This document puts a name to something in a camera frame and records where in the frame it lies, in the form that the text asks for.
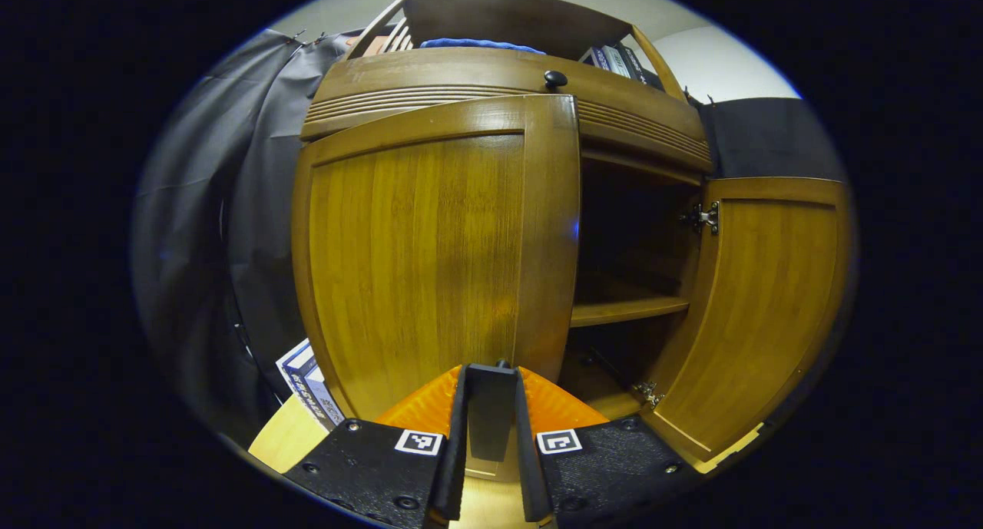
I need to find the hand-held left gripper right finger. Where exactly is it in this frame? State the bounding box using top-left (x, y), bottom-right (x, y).
top-left (513, 365), bottom-right (701, 529)

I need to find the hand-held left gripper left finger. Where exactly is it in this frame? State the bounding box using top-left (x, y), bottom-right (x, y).
top-left (283, 364), bottom-right (467, 529)

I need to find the black door handle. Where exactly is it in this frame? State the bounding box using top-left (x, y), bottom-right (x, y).
top-left (465, 360), bottom-right (518, 462)

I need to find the wooden shoe cabinet door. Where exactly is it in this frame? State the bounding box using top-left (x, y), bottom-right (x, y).
top-left (292, 94), bottom-right (582, 480)
top-left (641, 176), bottom-right (855, 474)

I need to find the wooden double-door shoe cabinet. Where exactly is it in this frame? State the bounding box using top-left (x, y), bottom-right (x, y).
top-left (292, 0), bottom-right (855, 480)

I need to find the wooden cabinet shelf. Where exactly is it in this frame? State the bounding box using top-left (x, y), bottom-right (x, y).
top-left (570, 295), bottom-right (690, 329)

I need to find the wooden cabinet drawer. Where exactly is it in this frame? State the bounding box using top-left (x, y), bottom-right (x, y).
top-left (300, 47), bottom-right (713, 173)

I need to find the blue white printed box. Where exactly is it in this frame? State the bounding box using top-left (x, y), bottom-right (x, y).
top-left (275, 339), bottom-right (346, 431)

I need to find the black backdrop cloth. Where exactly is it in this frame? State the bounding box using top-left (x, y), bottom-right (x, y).
top-left (132, 28), bottom-right (846, 438)

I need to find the dark book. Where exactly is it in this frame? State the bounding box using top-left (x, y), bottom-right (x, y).
top-left (618, 44), bottom-right (665, 92)

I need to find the blue folded towel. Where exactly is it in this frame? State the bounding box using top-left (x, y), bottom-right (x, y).
top-left (419, 38), bottom-right (548, 55)

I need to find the pale grey book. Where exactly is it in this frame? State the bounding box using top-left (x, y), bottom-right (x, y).
top-left (601, 45), bottom-right (632, 79)

